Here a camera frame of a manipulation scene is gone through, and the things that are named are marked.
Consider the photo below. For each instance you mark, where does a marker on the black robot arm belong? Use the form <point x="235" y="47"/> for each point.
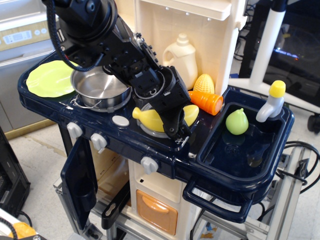
<point x="90" y="33"/>

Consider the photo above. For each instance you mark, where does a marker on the black computer case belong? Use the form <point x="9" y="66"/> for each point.
<point x="14" y="185"/>

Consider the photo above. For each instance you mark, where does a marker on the grey stove knob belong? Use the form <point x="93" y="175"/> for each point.
<point x="99" y="142"/>
<point x="149" y="165"/>
<point x="74" y="130"/>

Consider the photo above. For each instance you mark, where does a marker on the cream toy detergent jug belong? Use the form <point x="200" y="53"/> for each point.
<point x="182" y="55"/>

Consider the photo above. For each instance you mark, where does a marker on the grey right stove knob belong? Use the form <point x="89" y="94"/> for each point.
<point x="149" y="165"/>

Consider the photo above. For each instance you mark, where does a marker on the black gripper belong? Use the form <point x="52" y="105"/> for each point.
<point x="169" y="104"/>

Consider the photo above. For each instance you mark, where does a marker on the yellow object bottom left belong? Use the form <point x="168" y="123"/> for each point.
<point x="23" y="230"/>

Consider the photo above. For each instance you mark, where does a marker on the grey middle stove knob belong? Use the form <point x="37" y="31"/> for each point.
<point x="99" y="142"/>

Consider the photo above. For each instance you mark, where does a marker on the grey oval button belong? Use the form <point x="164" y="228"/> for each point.
<point x="120" y="121"/>

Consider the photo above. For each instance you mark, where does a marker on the stainless steel pot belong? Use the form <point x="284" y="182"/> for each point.
<point x="98" y="91"/>

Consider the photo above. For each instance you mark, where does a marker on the navy toy kitchen counter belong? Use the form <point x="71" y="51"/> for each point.
<point x="234" y="168"/>

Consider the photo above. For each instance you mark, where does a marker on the navy open oven door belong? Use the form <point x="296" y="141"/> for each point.
<point x="79" y="182"/>

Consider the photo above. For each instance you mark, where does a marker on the grey right stove burner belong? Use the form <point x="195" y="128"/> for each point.
<point x="155" y="133"/>

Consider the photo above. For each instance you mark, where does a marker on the cream toy kitchen cabinet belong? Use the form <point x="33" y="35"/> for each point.
<point x="212" y="27"/>

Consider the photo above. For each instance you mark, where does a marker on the black caster wheel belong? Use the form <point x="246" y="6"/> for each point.
<point x="313" y="123"/>

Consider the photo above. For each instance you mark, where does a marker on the light green toy plate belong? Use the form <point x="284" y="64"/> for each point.
<point x="50" y="80"/>

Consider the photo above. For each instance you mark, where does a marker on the yellow toy corn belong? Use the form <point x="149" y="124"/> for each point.
<point x="205" y="84"/>

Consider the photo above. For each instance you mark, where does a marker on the grey left stove knob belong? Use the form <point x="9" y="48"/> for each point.
<point x="74" y="130"/>

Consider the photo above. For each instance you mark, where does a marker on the grey yellow toy faucet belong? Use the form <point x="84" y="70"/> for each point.
<point x="274" y="102"/>

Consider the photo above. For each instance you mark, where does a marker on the grey appliance with display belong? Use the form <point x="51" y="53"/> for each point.
<point x="24" y="41"/>

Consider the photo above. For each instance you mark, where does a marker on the green toy pear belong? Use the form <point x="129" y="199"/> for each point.
<point x="237" y="122"/>

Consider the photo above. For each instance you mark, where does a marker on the yellow toy banana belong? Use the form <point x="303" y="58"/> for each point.
<point x="190" y="114"/>

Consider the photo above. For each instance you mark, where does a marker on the orange toy carrot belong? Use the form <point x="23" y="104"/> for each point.
<point x="211" y="103"/>

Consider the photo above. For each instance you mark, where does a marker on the orange toy drawer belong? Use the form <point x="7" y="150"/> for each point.
<point x="157" y="213"/>

